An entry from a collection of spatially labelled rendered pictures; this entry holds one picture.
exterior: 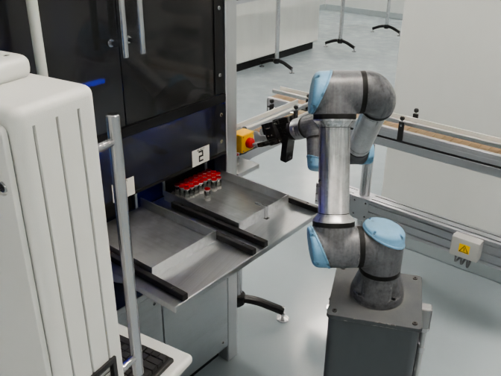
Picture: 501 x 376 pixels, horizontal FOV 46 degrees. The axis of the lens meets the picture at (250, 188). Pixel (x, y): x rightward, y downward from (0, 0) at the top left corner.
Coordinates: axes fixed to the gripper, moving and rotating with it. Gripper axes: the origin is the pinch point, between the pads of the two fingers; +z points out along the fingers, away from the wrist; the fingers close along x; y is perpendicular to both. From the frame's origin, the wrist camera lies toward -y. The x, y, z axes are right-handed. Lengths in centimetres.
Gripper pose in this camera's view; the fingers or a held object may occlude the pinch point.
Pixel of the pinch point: (256, 145)
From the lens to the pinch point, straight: 220.2
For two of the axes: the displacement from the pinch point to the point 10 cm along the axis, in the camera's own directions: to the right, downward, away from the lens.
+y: -3.2, -9.3, -1.6
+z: -7.1, 1.2, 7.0
